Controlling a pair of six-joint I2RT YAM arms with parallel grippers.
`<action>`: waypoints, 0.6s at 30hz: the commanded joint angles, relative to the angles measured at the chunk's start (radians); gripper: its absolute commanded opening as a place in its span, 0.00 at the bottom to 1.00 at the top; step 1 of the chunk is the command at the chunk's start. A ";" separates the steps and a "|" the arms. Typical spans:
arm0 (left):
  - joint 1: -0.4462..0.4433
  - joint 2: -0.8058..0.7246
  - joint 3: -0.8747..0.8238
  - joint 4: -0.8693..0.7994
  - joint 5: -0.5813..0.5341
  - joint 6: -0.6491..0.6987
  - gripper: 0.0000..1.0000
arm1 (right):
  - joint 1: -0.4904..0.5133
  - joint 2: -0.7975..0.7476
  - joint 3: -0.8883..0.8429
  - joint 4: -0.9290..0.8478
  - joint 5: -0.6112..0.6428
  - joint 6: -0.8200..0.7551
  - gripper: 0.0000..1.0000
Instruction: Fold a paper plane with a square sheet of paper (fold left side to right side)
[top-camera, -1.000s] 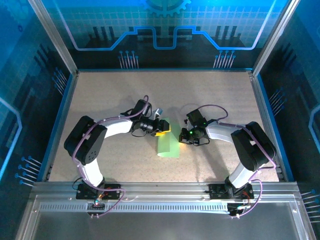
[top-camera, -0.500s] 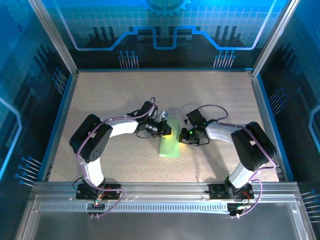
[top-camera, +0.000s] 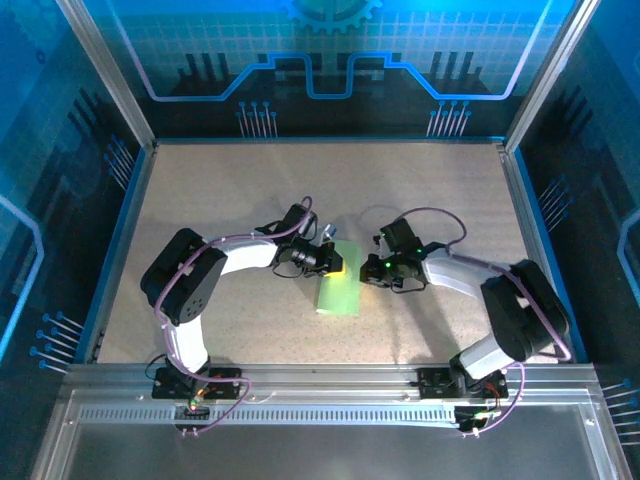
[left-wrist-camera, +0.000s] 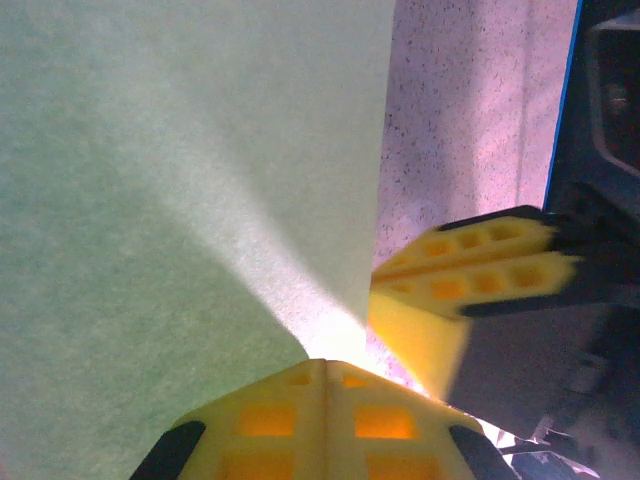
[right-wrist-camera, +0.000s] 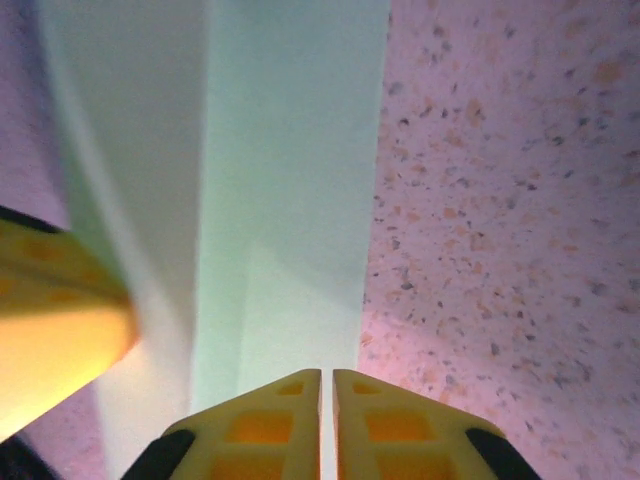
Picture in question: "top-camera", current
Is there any small LED control board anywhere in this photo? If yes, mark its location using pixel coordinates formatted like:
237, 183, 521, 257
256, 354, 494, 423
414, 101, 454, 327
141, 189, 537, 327
172, 392, 214, 419
455, 405, 504, 433

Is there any blue side strip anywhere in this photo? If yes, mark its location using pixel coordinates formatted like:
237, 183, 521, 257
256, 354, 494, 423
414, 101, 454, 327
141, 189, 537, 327
73, 143, 160, 365

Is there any grey metal plate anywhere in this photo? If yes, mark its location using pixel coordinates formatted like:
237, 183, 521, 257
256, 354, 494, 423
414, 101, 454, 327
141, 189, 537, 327
29, 389, 634, 480

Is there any aluminium frame rail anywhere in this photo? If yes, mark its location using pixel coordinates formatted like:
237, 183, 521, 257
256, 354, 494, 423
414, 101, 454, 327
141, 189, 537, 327
62, 363, 601, 403

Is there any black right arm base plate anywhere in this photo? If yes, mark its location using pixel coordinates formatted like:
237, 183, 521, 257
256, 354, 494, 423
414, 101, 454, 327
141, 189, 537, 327
416, 367, 510, 401

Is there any slotted grey cable duct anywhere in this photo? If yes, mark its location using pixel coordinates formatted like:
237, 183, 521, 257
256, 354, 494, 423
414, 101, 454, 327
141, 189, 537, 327
77, 405, 461, 427

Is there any aluminium side rail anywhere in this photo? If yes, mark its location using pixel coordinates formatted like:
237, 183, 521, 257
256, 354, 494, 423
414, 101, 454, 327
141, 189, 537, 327
498, 143, 590, 365

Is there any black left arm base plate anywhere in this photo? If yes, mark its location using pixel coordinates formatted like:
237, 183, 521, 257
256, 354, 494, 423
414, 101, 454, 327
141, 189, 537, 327
151, 366, 244, 401

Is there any aluminium right frame post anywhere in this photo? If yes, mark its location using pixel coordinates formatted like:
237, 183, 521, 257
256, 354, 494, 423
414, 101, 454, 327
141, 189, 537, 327
503, 0, 602, 152

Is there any aluminium frame post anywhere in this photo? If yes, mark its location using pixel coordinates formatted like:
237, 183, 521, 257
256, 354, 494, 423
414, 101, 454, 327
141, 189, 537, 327
503, 0, 602, 152
53, 0, 157, 151

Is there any aluminium left frame post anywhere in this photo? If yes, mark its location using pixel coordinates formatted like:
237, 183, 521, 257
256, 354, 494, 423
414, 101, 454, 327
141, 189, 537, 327
53, 0, 157, 151

